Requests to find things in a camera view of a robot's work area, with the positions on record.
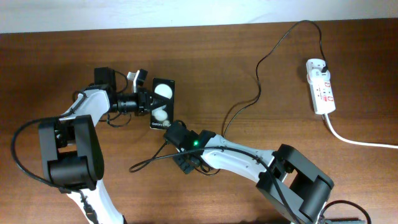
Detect black Samsung Galaxy phone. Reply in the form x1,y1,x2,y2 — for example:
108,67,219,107
150,78,175,129

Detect black USB charger cable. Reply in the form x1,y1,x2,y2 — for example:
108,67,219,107
221,20,328,139

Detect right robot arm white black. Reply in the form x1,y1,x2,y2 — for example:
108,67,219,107
164,128,334,223

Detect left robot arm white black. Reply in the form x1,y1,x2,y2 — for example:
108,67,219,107
39,84,174,223

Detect white USB charger adapter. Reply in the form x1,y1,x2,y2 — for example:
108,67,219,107
305,58,331,85

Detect white power strip red switches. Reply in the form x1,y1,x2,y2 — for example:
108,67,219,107
309,79,336,115

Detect white power strip cord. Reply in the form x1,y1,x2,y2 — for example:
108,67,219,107
323,113,398,149

